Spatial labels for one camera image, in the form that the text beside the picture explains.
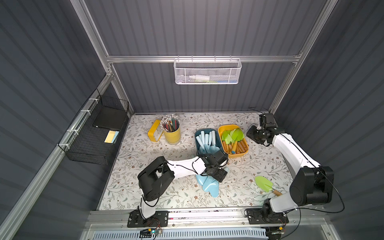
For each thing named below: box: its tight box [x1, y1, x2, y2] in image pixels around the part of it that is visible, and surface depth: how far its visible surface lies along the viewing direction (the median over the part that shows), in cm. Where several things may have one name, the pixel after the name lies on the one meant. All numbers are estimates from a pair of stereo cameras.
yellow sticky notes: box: [104, 130, 120, 144], surface depth 77 cm
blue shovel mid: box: [208, 131, 212, 146], surface depth 103 cm
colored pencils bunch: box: [159, 114, 180, 132], surface depth 95 cm
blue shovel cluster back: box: [209, 130, 216, 147], surface depth 101 cm
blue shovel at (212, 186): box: [202, 176, 220, 198], surface depth 84 cm
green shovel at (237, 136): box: [231, 128, 244, 154], surface depth 102 cm
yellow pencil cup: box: [163, 127, 181, 143], surface depth 97 cm
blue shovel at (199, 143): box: [195, 136, 205, 151], surface depth 101 cm
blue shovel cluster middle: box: [195, 174, 208, 186], surface depth 87 cm
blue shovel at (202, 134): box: [200, 130, 205, 146], surface depth 103 cm
